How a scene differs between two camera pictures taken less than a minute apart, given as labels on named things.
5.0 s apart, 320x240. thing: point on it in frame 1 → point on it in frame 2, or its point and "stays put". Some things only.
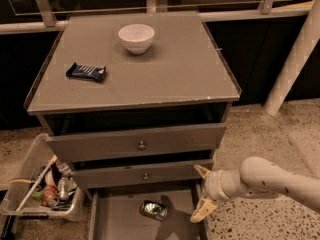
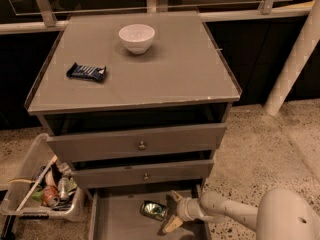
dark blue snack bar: (77, 70) stays put
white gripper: (212, 184) → (185, 208)
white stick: (36, 184) stays put
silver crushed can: (63, 187) stays put
